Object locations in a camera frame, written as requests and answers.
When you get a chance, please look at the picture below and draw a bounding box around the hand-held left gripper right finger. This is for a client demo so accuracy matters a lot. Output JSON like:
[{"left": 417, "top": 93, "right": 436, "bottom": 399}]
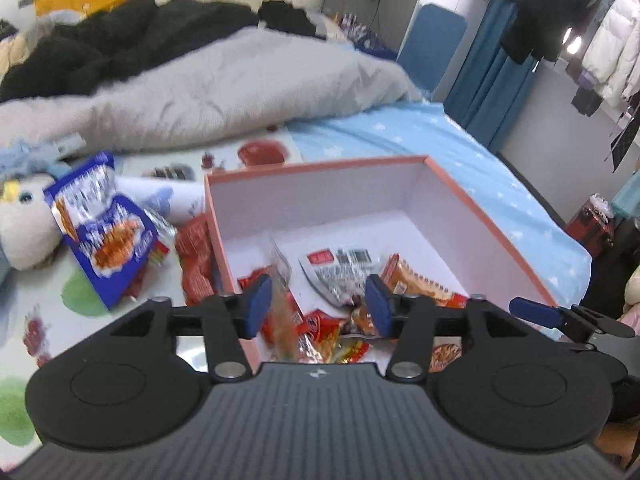
[{"left": 365, "top": 275, "right": 531, "bottom": 381}]

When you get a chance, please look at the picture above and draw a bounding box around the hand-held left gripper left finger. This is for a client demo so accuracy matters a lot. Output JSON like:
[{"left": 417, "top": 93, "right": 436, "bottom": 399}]
[{"left": 107, "top": 275, "right": 275, "bottom": 382}]

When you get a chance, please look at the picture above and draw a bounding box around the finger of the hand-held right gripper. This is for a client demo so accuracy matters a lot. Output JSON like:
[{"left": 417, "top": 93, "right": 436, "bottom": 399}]
[
  {"left": 509, "top": 297, "right": 637, "bottom": 341},
  {"left": 570, "top": 341, "right": 631, "bottom": 387}
]

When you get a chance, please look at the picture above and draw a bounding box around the small red snack packet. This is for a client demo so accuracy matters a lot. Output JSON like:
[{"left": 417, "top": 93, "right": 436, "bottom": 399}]
[{"left": 237, "top": 269, "right": 273, "bottom": 302}]

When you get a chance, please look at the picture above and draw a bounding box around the orange brown snack packet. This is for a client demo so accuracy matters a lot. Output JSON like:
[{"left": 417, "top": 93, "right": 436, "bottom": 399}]
[{"left": 380, "top": 254, "right": 468, "bottom": 308}]

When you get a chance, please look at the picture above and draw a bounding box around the silver snack packet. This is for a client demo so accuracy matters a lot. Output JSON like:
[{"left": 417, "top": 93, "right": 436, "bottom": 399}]
[{"left": 298, "top": 247, "right": 386, "bottom": 307}]

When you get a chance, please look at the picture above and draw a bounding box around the clear orange strip snack packet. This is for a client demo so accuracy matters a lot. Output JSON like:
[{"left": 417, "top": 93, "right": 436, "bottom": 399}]
[{"left": 260, "top": 240, "right": 351, "bottom": 363}]

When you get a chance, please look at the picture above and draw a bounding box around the red spicy snack packet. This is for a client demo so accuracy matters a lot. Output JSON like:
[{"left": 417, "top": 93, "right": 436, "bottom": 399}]
[{"left": 175, "top": 214, "right": 218, "bottom": 307}]

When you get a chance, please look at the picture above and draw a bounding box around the pink cardboard box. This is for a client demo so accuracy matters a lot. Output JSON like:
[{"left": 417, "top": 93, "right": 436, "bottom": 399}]
[{"left": 202, "top": 155, "right": 558, "bottom": 366}]

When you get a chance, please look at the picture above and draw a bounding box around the blue snack bag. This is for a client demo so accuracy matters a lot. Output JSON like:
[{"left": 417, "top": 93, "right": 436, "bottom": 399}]
[{"left": 44, "top": 151, "right": 160, "bottom": 311}]

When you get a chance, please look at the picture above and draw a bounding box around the red bag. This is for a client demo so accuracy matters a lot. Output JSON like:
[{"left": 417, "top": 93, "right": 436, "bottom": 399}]
[{"left": 566, "top": 194, "right": 617, "bottom": 261}]

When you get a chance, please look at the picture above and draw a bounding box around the white printed tube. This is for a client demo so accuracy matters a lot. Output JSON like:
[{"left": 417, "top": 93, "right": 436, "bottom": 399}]
[{"left": 116, "top": 175, "right": 207, "bottom": 222}]

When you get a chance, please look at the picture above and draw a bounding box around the grey duvet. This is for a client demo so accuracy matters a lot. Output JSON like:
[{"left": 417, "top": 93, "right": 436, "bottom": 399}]
[{"left": 0, "top": 25, "right": 423, "bottom": 153}]

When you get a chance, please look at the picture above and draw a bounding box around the blue curtain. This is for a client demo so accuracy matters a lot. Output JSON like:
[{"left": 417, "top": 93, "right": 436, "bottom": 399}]
[{"left": 442, "top": 0, "right": 541, "bottom": 153}]

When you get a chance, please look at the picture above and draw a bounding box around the blue white plush toy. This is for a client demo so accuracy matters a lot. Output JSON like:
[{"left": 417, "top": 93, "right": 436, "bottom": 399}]
[{"left": 0, "top": 170, "right": 63, "bottom": 271}]

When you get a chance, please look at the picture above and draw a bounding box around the blue chair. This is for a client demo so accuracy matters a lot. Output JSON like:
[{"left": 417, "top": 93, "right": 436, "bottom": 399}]
[{"left": 397, "top": 2, "right": 468, "bottom": 96}]

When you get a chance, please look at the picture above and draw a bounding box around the bedside clutter of bottles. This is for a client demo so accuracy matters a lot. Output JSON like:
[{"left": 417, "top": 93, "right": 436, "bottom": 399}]
[{"left": 325, "top": 10, "right": 398, "bottom": 61}]

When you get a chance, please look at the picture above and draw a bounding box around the white puffer jacket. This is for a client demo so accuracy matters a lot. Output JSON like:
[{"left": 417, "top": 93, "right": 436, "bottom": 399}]
[{"left": 582, "top": 0, "right": 640, "bottom": 106}]

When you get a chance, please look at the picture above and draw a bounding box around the light blue printed plastic bag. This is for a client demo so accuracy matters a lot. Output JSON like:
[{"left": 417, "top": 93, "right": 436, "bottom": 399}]
[{"left": 0, "top": 132, "right": 86, "bottom": 176}]

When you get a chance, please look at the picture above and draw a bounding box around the small black garment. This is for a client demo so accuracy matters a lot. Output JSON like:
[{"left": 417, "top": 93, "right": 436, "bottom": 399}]
[{"left": 257, "top": 0, "right": 326, "bottom": 40}]

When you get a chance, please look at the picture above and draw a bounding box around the black blanket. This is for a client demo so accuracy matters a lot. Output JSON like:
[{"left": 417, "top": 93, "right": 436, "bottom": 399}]
[{"left": 0, "top": 0, "right": 261, "bottom": 103}]

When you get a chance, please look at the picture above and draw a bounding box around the black hanging garment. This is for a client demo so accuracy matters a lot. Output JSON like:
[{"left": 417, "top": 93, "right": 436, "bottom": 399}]
[{"left": 500, "top": 0, "right": 606, "bottom": 63}]

